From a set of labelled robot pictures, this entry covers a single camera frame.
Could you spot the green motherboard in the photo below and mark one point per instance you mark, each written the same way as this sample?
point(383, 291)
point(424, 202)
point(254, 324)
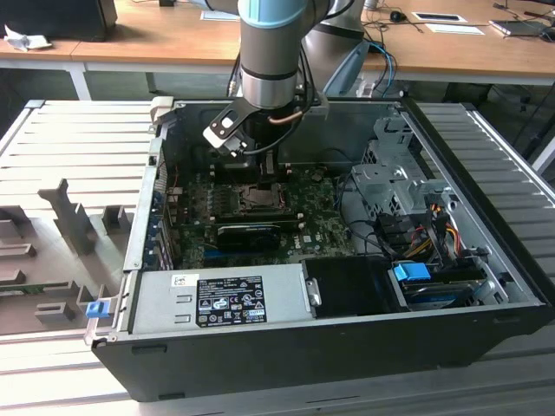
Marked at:
point(321, 208)

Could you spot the grey power supply unit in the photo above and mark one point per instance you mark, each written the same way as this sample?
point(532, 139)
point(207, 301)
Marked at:
point(156, 303)

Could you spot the black and grey PC case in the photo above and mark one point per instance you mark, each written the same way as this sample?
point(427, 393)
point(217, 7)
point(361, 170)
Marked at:
point(303, 359)

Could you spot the black plastic shroud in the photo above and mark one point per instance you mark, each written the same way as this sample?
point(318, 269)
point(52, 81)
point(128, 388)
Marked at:
point(351, 286)

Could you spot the white paper sheet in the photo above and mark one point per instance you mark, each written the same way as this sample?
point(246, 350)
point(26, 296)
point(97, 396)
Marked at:
point(455, 28)
point(219, 16)

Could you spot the beige plastic latch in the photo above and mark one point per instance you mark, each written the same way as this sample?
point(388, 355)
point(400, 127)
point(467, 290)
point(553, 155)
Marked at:
point(160, 108)

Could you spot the black computer box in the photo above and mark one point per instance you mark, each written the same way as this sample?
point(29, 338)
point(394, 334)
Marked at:
point(56, 17)

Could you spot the crumpled white paper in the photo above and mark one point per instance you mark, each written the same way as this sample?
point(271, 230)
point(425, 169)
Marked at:
point(26, 41)

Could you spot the silver-topped CPU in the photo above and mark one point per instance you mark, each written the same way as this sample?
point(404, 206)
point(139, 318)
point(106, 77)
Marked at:
point(260, 198)

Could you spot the black computer mouse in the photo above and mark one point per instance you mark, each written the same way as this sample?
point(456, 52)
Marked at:
point(396, 16)

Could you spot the silver coin battery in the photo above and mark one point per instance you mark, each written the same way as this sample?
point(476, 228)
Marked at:
point(318, 176)

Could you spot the CPU socket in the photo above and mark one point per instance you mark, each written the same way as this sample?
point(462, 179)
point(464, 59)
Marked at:
point(243, 211)

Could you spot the silver metal drive cage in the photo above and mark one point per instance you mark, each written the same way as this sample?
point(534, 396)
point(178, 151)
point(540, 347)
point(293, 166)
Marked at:
point(386, 186)

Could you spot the grey parts rack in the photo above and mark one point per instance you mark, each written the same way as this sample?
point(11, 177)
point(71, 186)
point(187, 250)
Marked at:
point(47, 255)

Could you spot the blue case latch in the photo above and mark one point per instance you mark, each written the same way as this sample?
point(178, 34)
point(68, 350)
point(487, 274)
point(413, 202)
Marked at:
point(96, 310)

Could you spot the black graphics card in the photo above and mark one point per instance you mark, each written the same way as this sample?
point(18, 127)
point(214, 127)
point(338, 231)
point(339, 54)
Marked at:
point(247, 238)

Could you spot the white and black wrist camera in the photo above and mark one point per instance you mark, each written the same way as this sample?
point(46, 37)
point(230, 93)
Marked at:
point(225, 125)

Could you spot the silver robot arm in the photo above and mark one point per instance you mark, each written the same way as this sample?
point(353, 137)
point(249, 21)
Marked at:
point(269, 52)

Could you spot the hard disk in blue carrier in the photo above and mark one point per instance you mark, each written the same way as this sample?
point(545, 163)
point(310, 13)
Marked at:
point(409, 275)

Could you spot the green RAM stick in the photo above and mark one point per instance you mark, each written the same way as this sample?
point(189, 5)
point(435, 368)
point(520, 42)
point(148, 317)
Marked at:
point(26, 289)

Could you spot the wooden desk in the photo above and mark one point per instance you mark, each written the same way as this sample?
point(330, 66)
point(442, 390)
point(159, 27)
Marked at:
point(173, 39)
point(34, 54)

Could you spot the grey notebook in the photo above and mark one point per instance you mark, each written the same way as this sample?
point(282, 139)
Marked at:
point(518, 28)

